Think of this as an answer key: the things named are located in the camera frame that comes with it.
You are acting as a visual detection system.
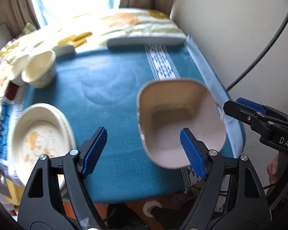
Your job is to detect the cream round bowl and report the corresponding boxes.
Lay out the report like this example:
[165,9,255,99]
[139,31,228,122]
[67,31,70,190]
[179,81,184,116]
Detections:
[22,50,57,88]

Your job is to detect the person's right hand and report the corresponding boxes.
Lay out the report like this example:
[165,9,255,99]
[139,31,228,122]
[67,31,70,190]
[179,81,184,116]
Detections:
[267,155,280,185]

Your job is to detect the teal tablecloth with patterned band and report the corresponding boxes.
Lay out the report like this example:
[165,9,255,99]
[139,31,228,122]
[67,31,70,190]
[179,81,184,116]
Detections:
[0,43,243,203]

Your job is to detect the floral striped blanket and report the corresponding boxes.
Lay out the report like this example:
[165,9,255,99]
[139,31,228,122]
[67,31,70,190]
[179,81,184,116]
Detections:
[0,8,186,125]

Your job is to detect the yellow plate with bear print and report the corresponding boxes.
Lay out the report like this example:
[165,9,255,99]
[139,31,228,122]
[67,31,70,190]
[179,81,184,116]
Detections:
[8,104,77,197]

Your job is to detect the pink square bowl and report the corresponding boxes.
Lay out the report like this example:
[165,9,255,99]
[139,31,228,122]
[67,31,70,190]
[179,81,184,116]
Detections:
[136,78,227,169]

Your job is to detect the white round bowl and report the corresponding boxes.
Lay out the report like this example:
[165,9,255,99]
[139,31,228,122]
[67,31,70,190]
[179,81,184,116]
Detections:
[8,54,30,86]

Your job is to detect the white plate with cat print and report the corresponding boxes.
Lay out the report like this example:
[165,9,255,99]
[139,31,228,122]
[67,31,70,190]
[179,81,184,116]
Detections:
[11,103,70,185]

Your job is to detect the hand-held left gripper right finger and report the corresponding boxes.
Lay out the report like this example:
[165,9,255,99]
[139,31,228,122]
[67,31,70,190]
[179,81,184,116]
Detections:
[180,128,270,230]

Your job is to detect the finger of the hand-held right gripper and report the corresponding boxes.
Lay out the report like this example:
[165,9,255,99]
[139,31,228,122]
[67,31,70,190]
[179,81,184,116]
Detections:
[236,97,288,131]
[223,100,274,135]

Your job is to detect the light blue window cloth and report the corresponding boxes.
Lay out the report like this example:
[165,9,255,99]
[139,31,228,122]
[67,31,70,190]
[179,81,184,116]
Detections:
[29,0,122,27]

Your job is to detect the green patterned pillow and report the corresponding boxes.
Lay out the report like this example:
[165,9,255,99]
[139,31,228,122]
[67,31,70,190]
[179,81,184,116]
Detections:
[21,22,37,37]

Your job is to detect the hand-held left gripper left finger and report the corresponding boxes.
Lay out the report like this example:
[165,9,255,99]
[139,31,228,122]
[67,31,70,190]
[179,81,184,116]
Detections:
[17,127,108,230]

